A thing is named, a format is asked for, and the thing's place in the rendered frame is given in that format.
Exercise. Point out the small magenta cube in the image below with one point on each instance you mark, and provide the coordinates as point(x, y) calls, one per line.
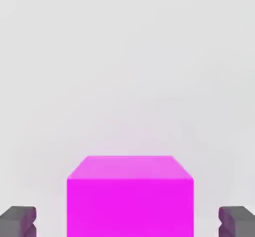
point(130, 201)

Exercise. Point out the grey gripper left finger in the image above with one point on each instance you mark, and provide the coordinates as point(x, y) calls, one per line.
point(16, 222)

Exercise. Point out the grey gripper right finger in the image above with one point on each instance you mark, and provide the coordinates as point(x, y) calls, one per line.
point(239, 222)

